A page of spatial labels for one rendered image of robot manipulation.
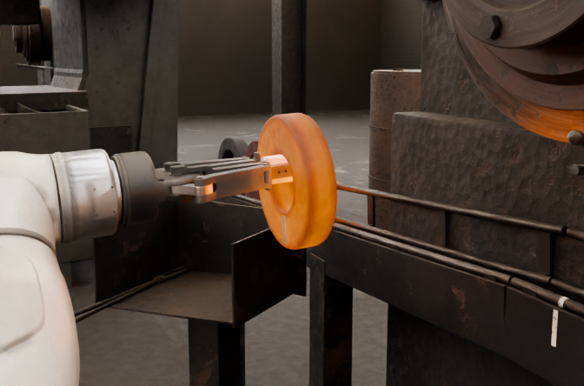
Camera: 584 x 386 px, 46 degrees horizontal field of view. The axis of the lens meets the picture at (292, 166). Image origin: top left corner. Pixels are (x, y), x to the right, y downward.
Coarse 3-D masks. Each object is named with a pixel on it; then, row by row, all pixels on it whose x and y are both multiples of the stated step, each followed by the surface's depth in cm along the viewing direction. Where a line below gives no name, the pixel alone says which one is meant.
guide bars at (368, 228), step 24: (360, 192) 125; (384, 192) 119; (336, 216) 131; (480, 216) 96; (504, 216) 92; (408, 240) 109; (552, 240) 85; (480, 264) 93; (504, 264) 90; (552, 264) 85; (576, 288) 79
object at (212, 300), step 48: (96, 240) 105; (144, 240) 115; (192, 240) 121; (240, 240) 93; (96, 288) 106; (192, 288) 111; (240, 288) 94; (288, 288) 105; (192, 336) 107; (192, 384) 108; (240, 384) 111
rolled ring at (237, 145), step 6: (228, 138) 170; (234, 138) 168; (240, 138) 169; (222, 144) 174; (228, 144) 170; (234, 144) 166; (240, 144) 166; (246, 144) 167; (222, 150) 174; (228, 150) 172; (234, 150) 167; (240, 150) 165; (222, 156) 175; (228, 156) 175; (240, 156) 164
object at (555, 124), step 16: (448, 16) 86; (464, 48) 84; (464, 64) 84; (480, 64) 81; (480, 80) 82; (496, 96) 79; (512, 96) 77; (512, 112) 77; (528, 112) 75; (544, 112) 73; (560, 112) 71; (576, 112) 69; (528, 128) 75; (544, 128) 73; (560, 128) 71; (576, 128) 69
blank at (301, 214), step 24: (288, 120) 75; (312, 120) 76; (264, 144) 82; (288, 144) 75; (312, 144) 73; (312, 168) 72; (264, 192) 83; (288, 192) 82; (312, 192) 72; (288, 216) 78; (312, 216) 72; (288, 240) 78; (312, 240) 75
